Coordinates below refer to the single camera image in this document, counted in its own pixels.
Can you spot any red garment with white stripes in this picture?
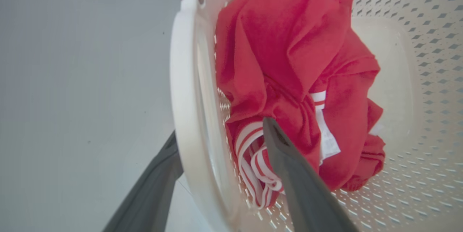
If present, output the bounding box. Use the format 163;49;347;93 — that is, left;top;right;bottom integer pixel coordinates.
215;0;386;210

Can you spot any white perforated plastic laundry basket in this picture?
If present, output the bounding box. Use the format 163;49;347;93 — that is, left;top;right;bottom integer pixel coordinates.
170;0;463;232

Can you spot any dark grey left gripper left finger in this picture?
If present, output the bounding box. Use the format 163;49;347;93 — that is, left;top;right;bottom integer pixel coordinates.
103;130;184;232

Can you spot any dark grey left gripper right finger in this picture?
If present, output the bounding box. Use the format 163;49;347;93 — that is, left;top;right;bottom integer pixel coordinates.
263;117;359;232

